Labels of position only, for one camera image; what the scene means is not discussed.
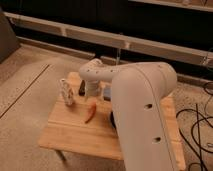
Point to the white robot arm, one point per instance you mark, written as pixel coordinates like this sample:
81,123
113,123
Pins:
136,92

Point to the white patterned ceramic cup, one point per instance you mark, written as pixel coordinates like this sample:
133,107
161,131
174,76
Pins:
66,92

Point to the blue sponge block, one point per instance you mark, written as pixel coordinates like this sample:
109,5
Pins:
107,93

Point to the black rectangular block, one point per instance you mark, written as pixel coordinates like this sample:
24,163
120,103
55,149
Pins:
81,91

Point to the black bowl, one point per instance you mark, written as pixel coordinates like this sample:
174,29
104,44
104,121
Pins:
112,120

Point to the black table leg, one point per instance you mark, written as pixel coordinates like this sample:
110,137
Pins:
60,155

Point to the dark post base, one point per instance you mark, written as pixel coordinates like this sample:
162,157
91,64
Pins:
98,54

